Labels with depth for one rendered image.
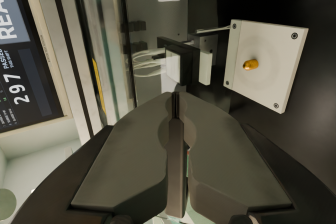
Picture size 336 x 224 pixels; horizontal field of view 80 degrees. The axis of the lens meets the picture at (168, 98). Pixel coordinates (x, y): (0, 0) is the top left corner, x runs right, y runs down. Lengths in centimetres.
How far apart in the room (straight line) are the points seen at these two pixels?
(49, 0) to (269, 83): 38
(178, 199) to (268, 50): 31
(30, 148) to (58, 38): 783
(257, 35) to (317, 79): 12
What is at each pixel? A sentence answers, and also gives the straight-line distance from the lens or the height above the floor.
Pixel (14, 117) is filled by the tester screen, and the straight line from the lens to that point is 43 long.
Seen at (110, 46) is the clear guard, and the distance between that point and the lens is 21.
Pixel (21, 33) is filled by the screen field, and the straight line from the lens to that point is 38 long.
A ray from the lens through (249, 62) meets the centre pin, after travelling 41.
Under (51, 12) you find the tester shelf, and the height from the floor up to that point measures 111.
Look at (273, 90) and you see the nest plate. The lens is 42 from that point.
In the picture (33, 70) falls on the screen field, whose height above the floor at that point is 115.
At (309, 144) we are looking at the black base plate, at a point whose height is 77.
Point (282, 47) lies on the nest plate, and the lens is 40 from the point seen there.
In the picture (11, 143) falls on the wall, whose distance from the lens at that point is 801.
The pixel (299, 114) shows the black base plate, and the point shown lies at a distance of 42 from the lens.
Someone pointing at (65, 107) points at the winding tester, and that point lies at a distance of 42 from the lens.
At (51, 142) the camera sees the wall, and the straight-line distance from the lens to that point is 806.
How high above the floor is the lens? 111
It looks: 25 degrees down
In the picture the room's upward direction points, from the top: 106 degrees counter-clockwise
